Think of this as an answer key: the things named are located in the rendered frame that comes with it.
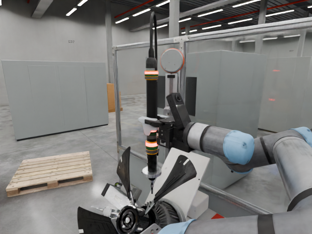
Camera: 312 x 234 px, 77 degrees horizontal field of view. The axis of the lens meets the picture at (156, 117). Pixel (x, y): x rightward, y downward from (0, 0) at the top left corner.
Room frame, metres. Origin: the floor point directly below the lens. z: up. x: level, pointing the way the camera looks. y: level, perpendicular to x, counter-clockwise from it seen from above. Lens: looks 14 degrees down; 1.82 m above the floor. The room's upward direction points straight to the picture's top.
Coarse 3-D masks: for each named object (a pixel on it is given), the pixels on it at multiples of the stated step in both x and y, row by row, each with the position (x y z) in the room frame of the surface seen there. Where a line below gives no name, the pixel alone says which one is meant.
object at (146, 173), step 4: (156, 164) 0.66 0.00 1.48; (144, 168) 0.66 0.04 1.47; (156, 168) 0.66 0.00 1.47; (144, 172) 0.63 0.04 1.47; (148, 172) 0.63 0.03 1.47; (152, 172) 0.63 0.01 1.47; (156, 172) 0.63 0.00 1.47; (160, 172) 0.63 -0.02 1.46; (148, 176) 0.61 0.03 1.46; (152, 176) 0.61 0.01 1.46; (156, 176) 0.62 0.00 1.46
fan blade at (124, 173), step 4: (128, 148) 0.95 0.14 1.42; (124, 152) 0.97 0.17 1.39; (128, 152) 0.93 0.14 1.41; (124, 156) 0.95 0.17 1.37; (128, 156) 0.91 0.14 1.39; (120, 160) 0.99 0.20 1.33; (124, 160) 0.94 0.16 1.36; (128, 160) 0.89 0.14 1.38; (120, 164) 0.98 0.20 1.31; (124, 164) 0.92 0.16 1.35; (128, 164) 0.88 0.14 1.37; (124, 168) 0.91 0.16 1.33; (128, 168) 0.87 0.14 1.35; (120, 172) 0.97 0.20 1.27; (124, 172) 0.89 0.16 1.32; (128, 172) 0.85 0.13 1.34; (120, 176) 0.97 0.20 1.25; (124, 176) 0.89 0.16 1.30; (128, 176) 0.84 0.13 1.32; (124, 180) 0.89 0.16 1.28; (128, 180) 0.83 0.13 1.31; (124, 184) 0.90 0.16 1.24; (128, 184) 0.82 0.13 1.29; (128, 188) 0.81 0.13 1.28; (128, 192) 0.80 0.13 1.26; (128, 196) 0.83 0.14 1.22
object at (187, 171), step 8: (176, 160) 0.87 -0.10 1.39; (184, 160) 0.79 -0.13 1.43; (176, 168) 0.80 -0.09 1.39; (184, 168) 0.74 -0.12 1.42; (192, 168) 0.71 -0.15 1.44; (168, 176) 0.82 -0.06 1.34; (176, 176) 0.73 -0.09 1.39; (184, 176) 0.69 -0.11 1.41; (192, 176) 0.67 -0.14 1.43; (168, 184) 0.73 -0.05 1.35; (176, 184) 0.68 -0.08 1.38; (160, 192) 0.73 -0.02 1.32; (168, 192) 0.68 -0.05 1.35
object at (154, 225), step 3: (150, 225) 0.68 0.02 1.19; (153, 225) 0.68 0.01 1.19; (156, 225) 0.69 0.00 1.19; (147, 228) 0.67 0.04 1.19; (150, 228) 0.67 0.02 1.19; (153, 228) 0.67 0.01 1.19; (156, 228) 0.67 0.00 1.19; (159, 228) 0.67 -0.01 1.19; (144, 231) 0.65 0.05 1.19; (147, 231) 0.65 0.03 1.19; (150, 231) 0.65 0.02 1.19; (156, 231) 0.66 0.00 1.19; (159, 231) 0.66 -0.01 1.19
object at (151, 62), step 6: (150, 48) 0.64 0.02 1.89; (150, 54) 0.64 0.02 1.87; (150, 60) 0.63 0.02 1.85; (150, 66) 0.63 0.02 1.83; (156, 66) 0.64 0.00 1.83; (150, 156) 0.63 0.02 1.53; (156, 156) 0.64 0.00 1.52; (150, 162) 0.63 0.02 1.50; (156, 162) 0.64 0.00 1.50; (150, 168) 0.63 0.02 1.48; (150, 180) 0.64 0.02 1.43
